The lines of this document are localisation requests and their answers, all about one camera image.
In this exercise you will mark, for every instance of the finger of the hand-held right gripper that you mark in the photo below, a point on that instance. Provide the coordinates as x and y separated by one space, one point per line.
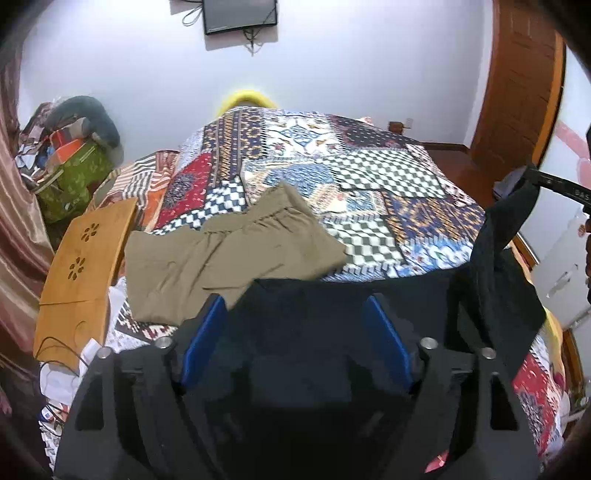
561 187

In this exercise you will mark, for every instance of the patchwork printed blanket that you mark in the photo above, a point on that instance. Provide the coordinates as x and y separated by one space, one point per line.
369 175

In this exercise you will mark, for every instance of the black pants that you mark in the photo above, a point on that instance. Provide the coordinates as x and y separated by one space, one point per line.
300 332

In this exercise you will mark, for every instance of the pile of white papers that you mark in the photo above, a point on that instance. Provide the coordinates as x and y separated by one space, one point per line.
64 383

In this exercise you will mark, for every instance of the white cabinet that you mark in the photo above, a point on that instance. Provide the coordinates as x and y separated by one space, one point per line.
565 272

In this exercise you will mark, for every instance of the brown curtain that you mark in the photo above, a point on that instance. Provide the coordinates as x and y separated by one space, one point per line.
18 240

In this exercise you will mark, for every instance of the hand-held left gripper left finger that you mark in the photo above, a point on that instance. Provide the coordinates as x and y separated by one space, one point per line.
203 341

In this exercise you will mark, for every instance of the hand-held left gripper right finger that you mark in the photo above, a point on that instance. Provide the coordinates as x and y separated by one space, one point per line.
388 341

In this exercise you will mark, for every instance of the wall-mounted television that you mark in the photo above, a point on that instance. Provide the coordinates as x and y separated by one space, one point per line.
240 14

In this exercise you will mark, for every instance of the grey-blue cloth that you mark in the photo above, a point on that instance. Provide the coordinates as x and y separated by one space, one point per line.
508 184

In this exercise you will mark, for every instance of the wooden door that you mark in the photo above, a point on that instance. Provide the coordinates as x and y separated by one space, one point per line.
521 92

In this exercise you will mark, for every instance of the wooden lap table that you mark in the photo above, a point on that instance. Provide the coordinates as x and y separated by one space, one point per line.
78 277

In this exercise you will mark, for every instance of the green patterned bag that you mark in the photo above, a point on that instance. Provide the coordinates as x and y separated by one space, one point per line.
76 180

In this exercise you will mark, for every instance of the yellow cushion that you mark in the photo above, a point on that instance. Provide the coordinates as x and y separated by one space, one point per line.
247 99

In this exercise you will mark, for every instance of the khaki pants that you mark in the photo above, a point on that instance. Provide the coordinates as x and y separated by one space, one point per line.
258 240

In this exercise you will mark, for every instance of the dark grey cloth bundle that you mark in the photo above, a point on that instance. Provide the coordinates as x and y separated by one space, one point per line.
90 115

